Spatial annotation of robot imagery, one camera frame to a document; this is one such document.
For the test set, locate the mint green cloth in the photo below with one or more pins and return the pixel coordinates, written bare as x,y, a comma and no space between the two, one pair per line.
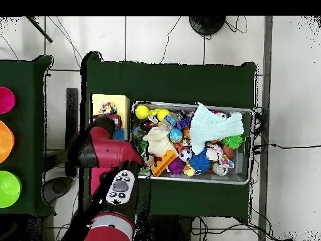
213,125

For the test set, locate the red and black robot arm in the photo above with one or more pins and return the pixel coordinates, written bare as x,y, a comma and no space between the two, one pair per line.
110,150

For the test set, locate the blue globe ball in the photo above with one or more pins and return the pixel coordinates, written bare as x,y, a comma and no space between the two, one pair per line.
176,135

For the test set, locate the orange bowl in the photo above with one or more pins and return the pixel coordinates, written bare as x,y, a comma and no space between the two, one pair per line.
5,141

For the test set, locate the green bowl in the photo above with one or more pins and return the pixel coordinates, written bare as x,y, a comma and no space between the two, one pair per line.
8,189

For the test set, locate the orange building block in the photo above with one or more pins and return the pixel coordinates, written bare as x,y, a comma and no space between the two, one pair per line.
164,162

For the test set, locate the polka dot cloth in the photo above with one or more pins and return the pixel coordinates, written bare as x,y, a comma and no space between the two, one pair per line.
108,108

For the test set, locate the silver mesh bin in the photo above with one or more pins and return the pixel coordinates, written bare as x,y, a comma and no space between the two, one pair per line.
238,175

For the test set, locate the yellow duck plush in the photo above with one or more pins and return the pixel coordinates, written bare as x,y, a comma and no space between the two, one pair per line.
188,170

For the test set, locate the cream cloth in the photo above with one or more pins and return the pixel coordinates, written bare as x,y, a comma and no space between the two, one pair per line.
159,141

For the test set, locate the pink bowl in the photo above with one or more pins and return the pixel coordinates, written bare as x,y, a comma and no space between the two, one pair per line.
6,100

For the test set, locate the grey stand foot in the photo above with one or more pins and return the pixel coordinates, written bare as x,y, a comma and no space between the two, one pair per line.
57,188

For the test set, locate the black rod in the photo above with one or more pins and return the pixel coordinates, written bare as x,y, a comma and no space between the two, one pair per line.
40,30

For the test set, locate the blue spiky ball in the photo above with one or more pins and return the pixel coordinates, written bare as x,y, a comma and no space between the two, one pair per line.
200,162

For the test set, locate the yellow ball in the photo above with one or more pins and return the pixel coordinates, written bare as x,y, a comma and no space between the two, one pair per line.
142,112
163,114

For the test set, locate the small soccer ball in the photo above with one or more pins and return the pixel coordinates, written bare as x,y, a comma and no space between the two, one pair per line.
185,155

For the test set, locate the purple spiky toy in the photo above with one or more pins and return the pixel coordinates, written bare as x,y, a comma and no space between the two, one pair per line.
176,166

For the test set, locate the black round stand base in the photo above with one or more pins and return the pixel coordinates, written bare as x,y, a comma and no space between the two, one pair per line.
207,25

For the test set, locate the dark green side-table cloth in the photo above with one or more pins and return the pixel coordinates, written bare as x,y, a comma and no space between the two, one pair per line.
25,75

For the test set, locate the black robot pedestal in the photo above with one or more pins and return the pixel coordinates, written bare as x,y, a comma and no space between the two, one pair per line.
165,231

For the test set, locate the wooden three-hole box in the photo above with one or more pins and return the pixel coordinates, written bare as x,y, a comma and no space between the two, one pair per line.
123,100

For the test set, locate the dark green table cloth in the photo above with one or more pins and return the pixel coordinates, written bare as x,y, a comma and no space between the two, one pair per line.
175,82

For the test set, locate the black upright panel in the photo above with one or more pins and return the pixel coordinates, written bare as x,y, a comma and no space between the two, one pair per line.
72,105

